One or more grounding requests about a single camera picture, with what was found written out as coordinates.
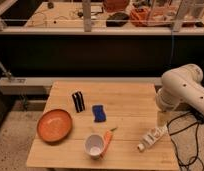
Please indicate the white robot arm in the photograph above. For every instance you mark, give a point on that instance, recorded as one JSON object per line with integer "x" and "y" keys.
{"x": 182, "y": 84}

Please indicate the black white striped eraser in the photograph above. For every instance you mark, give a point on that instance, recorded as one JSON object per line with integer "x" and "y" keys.
{"x": 78, "y": 101}

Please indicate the blue sponge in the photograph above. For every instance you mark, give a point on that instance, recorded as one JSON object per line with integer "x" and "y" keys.
{"x": 99, "y": 114}

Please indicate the orange toy carrot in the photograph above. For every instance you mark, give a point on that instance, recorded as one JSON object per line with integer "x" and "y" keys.
{"x": 107, "y": 139}

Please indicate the white cup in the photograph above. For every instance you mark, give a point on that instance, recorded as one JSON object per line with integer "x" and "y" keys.
{"x": 94, "y": 146}

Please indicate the orange plate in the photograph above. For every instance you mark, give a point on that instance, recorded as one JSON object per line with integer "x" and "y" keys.
{"x": 54, "y": 125}

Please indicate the black bowl on bench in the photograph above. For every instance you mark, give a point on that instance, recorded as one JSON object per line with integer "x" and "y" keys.
{"x": 117, "y": 19}

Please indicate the white tube bottle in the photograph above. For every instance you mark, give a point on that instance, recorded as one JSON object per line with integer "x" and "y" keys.
{"x": 151, "y": 137}

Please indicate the orange bin on bench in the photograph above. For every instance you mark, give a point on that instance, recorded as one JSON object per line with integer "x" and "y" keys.
{"x": 146, "y": 17}

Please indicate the grey metal post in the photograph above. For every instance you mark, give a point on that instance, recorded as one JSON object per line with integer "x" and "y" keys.
{"x": 86, "y": 4}

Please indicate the grey metal rail beam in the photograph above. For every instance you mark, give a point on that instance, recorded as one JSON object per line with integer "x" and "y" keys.
{"x": 43, "y": 85}

